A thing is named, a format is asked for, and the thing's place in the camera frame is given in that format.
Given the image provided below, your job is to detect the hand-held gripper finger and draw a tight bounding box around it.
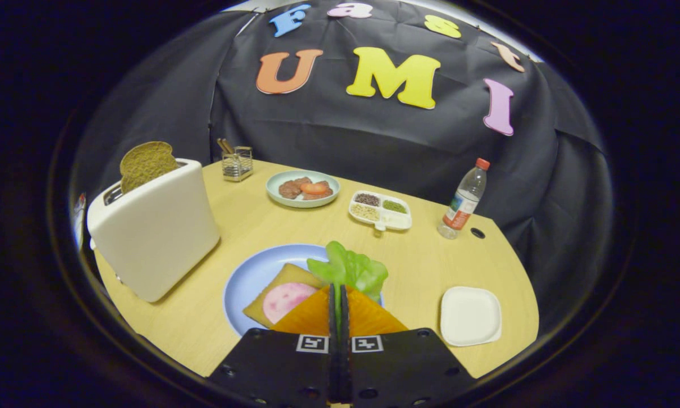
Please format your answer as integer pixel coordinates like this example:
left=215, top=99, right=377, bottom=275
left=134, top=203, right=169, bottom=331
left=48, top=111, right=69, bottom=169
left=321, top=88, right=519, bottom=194
left=339, top=285, right=478, bottom=406
left=207, top=283, right=339, bottom=406

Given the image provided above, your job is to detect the green lettuce leaf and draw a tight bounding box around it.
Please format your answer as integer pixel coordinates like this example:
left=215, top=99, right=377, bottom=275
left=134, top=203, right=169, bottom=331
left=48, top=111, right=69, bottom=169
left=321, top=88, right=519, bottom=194
left=307, top=241, right=389, bottom=304

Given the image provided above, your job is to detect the brown toast bread slice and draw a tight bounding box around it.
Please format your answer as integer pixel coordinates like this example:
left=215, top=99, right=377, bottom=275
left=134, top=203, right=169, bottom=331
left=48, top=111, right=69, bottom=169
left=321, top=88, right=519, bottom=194
left=119, top=141, right=179, bottom=194

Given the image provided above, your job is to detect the pink ham slice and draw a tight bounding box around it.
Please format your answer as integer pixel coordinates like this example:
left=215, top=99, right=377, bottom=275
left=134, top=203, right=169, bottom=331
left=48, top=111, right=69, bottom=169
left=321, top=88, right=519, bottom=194
left=262, top=282, right=318, bottom=325

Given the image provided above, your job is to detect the square bread slice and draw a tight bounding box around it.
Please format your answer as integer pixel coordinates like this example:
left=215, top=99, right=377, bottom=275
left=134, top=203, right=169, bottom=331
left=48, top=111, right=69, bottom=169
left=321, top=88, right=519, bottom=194
left=243, top=263, right=326, bottom=329

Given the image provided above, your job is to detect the blue round plate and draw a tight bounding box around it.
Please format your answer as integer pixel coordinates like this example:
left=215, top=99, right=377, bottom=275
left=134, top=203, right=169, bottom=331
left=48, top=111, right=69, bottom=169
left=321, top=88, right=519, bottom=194
left=223, top=244, right=386, bottom=338

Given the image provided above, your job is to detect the white square plate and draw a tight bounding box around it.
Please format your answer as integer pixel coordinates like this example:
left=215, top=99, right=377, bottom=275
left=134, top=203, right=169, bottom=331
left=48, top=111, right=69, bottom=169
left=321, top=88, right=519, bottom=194
left=440, top=286, right=502, bottom=347

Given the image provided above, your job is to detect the white divided seasoning dish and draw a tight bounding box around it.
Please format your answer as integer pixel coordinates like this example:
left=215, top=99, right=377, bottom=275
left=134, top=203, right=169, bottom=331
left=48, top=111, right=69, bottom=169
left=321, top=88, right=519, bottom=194
left=348, top=190, right=413, bottom=232

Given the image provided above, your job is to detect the pale green round plate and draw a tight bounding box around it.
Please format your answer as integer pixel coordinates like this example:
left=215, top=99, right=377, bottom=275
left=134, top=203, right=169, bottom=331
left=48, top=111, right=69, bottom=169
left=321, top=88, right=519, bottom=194
left=266, top=170, right=341, bottom=209

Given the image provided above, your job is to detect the brown meat slice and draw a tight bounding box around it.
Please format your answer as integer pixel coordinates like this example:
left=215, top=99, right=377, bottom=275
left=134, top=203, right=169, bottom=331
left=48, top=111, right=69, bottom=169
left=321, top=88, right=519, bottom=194
left=279, top=177, right=312, bottom=199
left=302, top=181, right=334, bottom=201

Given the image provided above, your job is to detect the clear plastic water bottle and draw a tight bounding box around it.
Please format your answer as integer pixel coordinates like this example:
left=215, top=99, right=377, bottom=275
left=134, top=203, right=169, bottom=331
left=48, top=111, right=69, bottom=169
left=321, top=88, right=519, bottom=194
left=437, top=158, right=491, bottom=240

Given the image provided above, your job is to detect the white toaster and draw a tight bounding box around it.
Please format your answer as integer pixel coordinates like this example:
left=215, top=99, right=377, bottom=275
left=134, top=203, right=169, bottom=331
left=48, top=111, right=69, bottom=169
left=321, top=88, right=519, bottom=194
left=87, top=159, right=220, bottom=303

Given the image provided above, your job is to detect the white and red object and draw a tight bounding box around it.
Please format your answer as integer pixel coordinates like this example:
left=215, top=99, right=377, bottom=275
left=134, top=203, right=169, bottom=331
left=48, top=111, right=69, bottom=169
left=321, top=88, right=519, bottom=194
left=74, top=193, right=87, bottom=250

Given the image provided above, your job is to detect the wire mesh holder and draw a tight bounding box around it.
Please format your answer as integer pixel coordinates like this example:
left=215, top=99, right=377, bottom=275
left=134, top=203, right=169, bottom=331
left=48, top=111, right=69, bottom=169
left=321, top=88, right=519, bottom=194
left=221, top=146, right=254, bottom=182

